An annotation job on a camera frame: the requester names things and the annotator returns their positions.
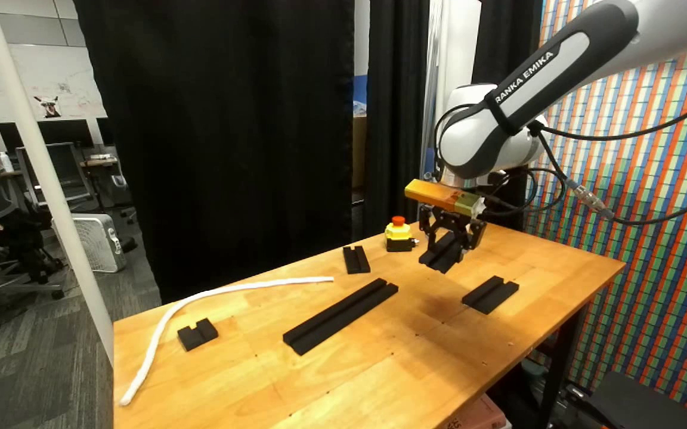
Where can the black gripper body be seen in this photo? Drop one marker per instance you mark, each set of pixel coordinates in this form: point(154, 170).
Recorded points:
point(451, 216)

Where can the black grooved track piece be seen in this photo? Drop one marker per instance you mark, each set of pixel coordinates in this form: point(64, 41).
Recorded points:
point(311, 333)
point(443, 252)
point(355, 259)
point(371, 295)
point(489, 293)

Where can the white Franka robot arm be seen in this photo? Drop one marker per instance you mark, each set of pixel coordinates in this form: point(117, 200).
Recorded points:
point(519, 87)

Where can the yellow red emergency stop button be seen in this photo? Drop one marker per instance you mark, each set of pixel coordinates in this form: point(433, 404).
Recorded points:
point(399, 231)

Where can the brown cardboard box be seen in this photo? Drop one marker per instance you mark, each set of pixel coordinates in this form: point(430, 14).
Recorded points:
point(360, 155)

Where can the black curtain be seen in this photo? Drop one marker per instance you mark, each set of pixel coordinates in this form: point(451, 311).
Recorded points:
point(507, 38)
point(201, 119)
point(399, 79)

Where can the black table leg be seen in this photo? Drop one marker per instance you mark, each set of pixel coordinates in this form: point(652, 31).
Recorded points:
point(554, 371)

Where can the pink bag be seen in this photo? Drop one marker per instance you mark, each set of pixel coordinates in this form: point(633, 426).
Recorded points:
point(477, 415)

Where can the black stool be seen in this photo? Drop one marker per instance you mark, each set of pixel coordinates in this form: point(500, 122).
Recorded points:
point(645, 405)

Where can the short black grooved block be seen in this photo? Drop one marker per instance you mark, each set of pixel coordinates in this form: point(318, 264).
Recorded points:
point(199, 333)

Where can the white flexible tube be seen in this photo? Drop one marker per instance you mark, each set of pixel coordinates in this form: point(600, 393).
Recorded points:
point(150, 346)

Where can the white box unit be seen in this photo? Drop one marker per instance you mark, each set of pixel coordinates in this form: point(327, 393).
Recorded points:
point(95, 241)

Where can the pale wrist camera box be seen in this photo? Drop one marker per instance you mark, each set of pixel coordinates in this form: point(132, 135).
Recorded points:
point(439, 194)

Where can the multicoloured patterned wall panel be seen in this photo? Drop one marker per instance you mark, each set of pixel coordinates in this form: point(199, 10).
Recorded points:
point(662, 318)

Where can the black white wall sign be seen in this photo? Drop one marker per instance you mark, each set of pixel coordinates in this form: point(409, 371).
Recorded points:
point(49, 106)

